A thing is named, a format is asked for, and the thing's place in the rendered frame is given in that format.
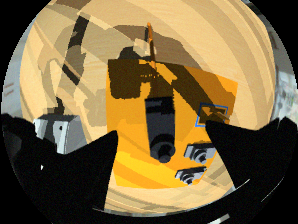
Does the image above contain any orange flat panel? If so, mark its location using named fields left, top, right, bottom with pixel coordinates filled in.
left=105, top=59, right=238, bottom=189

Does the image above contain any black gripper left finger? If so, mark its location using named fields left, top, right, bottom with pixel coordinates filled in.
left=32, top=131, right=120, bottom=210

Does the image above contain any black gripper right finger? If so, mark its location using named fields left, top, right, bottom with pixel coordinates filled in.
left=205, top=117, right=279, bottom=189

